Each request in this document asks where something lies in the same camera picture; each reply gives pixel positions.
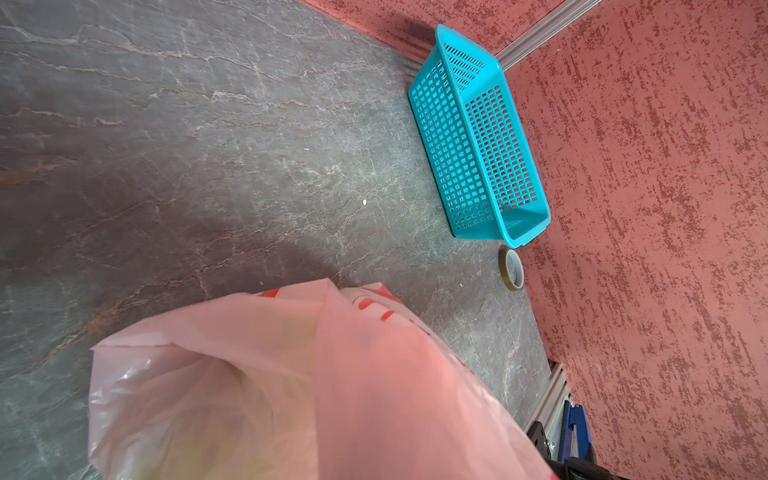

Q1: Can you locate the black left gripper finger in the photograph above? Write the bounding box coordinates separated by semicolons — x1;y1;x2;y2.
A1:
558;457;622;480

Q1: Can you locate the aluminium front rail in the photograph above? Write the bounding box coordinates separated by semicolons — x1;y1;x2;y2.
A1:
523;362;571;431

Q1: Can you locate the teal plastic perforated basket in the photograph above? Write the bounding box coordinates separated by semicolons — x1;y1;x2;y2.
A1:
408;25;551;249

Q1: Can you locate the pink plastic bag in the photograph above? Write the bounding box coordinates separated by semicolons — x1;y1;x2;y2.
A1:
88;279;553;479

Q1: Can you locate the aluminium corner post right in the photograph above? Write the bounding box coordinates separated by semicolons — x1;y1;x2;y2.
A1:
496;0;601;72

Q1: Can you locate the tape roll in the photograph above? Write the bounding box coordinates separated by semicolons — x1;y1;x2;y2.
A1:
498;246;525;291

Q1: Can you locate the blue black device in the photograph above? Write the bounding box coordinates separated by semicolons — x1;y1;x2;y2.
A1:
557;401;597;464

